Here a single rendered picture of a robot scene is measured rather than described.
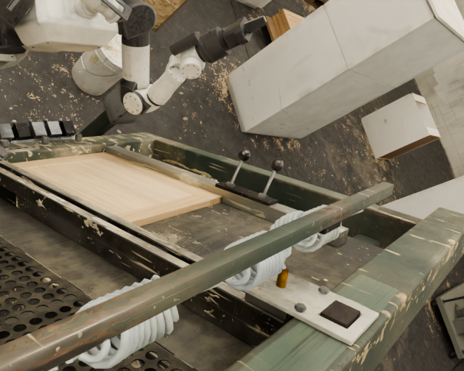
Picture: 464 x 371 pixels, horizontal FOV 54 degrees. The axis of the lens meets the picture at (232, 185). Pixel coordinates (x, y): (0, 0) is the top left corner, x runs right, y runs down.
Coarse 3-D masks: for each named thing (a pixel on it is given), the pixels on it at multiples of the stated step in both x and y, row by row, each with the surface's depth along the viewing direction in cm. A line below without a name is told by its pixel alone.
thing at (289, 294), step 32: (0, 192) 117; (32, 192) 107; (64, 192) 107; (64, 224) 100; (96, 224) 93; (128, 224) 94; (128, 256) 88; (160, 256) 82; (192, 256) 84; (288, 256) 69; (224, 288) 75; (256, 288) 68; (288, 288) 70; (320, 288) 70; (224, 320) 75; (256, 320) 71; (288, 320) 69; (320, 320) 63
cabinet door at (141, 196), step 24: (24, 168) 138; (48, 168) 141; (72, 168) 145; (96, 168) 148; (120, 168) 152; (144, 168) 154; (72, 192) 124; (96, 192) 126; (120, 192) 129; (144, 192) 131; (168, 192) 134; (192, 192) 136; (120, 216) 111; (144, 216) 113; (168, 216) 119
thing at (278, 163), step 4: (276, 160) 130; (280, 160) 131; (272, 164) 131; (276, 164) 130; (280, 164) 130; (272, 168) 131; (276, 168) 130; (280, 168) 130; (272, 172) 131; (272, 176) 131; (268, 180) 131; (268, 184) 130; (264, 188) 131; (264, 192) 130; (260, 196) 130; (264, 196) 129
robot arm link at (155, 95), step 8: (160, 80) 147; (144, 88) 154; (152, 88) 149; (160, 88) 148; (168, 88) 147; (176, 88) 148; (144, 96) 152; (152, 96) 150; (160, 96) 149; (168, 96) 150; (144, 104) 151; (152, 104) 152; (160, 104) 152; (144, 112) 153
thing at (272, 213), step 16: (128, 160) 160; (144, 160) 155; (176, 176) 147; (192, 176) 145; (224, 192) 136; (240, 208) 133; (256, 208) 129; (272, 208) 126; (288, 208) 127; (336, 240) 115
